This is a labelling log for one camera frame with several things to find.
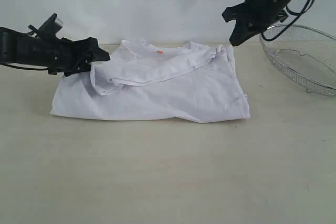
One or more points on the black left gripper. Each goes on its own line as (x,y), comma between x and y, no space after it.
(58,55)

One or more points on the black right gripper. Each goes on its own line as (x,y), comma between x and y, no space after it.
(252,17)

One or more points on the white t-shirt red print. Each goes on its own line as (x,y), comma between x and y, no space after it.
(194,82)

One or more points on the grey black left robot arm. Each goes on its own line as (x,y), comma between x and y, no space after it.
(8,41)

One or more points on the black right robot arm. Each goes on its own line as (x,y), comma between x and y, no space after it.
(253,17)

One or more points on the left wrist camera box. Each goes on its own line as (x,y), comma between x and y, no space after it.
(48,29)

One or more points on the metal wire mesh basket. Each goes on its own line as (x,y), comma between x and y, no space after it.
(303,54)

